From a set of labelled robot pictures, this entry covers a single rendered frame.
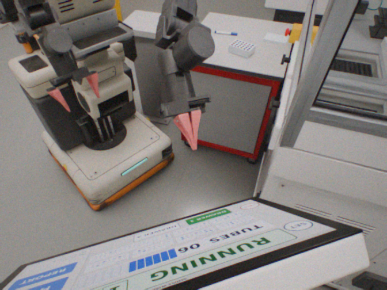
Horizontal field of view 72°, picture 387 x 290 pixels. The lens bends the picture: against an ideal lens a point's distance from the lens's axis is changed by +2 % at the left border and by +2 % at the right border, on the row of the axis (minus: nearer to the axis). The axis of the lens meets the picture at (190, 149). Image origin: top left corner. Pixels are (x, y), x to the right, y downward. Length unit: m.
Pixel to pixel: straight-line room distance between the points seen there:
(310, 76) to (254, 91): 0.87
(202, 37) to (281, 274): 0.39
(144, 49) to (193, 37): 1.44
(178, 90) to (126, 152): 1.17
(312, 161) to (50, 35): 0.77
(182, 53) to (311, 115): 0.38
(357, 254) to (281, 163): 0.51
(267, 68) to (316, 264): 1.21
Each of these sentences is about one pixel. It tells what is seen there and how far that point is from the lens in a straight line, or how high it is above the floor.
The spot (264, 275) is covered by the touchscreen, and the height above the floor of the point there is 1.19.
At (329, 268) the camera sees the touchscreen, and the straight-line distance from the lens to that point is 0.39.
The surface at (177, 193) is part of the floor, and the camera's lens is 1.78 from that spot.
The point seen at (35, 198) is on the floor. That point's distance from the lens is 2.03.
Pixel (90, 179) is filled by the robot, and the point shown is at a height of 0.28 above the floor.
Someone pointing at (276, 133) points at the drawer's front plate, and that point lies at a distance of 0.91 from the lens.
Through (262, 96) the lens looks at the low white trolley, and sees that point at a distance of 1.54.
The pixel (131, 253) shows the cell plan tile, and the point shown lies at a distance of 0.49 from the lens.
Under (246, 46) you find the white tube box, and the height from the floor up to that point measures 0.80.
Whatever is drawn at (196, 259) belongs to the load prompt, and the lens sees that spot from 0.39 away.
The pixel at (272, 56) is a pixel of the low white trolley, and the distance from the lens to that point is 1.59.
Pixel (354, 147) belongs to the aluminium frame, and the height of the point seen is 1.00.
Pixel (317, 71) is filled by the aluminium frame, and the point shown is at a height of 1.19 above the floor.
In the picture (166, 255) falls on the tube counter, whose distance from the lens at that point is 0.43.
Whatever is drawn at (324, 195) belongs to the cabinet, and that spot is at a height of 0.75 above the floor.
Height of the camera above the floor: 1.51
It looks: 49 degrees down
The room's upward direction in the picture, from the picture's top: straight up
